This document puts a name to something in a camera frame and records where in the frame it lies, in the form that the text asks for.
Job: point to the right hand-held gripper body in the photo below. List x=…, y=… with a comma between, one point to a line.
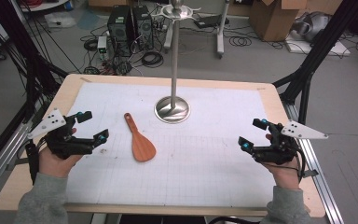
x=281, y=152

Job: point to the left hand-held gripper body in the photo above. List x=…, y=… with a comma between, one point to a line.
x=59, y=143

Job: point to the wooden rice spatula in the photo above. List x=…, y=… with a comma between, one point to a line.
x=141, y=147

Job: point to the metal utensil stand with hooks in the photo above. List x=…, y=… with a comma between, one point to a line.
x=174, y=77

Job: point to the person's left hand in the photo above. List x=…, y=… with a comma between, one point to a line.
x=54, y=163

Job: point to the person's right hand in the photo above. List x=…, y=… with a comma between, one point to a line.
x=286, y=175

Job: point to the white grid paper mat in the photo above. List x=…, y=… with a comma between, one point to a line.
x=199, y=161

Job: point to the small white power box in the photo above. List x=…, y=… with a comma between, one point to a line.
x=102, y=45

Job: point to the white flat board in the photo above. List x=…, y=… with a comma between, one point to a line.
x=320, y=48

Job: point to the large cardboard box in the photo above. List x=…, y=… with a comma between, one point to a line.
x=272, y=20

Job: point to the grey vacuum cleaner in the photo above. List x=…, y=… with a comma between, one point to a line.
x=312, y=26

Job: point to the black flat device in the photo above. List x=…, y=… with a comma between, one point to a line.
x=209, y=21

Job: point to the white round table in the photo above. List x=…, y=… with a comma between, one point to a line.
x=43, y=4

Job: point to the aluminium rail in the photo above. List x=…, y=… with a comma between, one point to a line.
x=3, y=165
x=320, y=183

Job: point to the black metal frame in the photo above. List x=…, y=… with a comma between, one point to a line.
x=28, y=59
x=317, y=49

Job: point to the white metal stand frame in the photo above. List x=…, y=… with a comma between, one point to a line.
x=220, y=37

